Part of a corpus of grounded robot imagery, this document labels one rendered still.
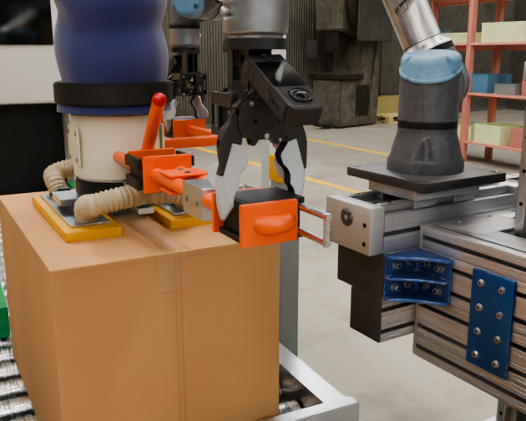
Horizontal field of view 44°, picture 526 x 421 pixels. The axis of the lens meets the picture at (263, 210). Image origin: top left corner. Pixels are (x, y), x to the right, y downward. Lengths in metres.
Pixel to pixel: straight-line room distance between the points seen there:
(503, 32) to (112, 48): 6.78
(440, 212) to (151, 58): 0.62
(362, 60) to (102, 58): 10.45
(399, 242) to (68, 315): 0.61
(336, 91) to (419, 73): 9.93
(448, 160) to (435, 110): 0.10
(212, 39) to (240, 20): 10.43
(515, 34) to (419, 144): 6.42
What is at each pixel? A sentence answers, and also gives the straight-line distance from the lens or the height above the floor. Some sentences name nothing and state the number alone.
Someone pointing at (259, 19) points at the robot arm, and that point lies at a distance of 0.74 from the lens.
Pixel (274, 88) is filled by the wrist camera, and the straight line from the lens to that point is 0.69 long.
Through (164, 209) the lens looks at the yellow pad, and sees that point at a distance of 1.28.
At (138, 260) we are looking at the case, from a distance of 1.06.
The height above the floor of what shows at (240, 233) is 1.07.
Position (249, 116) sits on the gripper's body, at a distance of 0.74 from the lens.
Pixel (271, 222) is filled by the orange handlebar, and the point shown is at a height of 1.08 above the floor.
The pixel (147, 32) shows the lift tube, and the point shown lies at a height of 1.30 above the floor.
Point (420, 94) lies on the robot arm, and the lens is 1.28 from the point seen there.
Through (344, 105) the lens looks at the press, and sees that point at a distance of 11.25.
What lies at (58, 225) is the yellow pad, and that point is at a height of 0.97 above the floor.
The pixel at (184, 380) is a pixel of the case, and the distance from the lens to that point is 1.17.
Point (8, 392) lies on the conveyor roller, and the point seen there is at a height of 0.54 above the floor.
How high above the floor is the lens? 1.27
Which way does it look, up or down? 14 degrees down
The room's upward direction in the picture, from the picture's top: straight up
